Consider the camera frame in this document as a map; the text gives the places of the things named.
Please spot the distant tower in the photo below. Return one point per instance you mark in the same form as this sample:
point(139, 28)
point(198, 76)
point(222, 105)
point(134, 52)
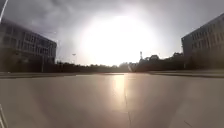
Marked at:
point(141, 55)

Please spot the street lamp pole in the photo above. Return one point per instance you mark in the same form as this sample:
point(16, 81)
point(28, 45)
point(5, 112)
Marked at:
point(73, 58)

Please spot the row of dark trees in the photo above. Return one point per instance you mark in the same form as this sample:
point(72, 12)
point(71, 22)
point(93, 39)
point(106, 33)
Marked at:
point(156, 65)

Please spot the raised kerb strip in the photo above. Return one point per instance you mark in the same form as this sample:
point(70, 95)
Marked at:
point(30, 75)
point(193, 73)

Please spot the large multi-storey building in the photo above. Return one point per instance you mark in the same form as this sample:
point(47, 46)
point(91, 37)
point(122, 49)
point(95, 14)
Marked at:
point(25, 46)
point(206, 43)

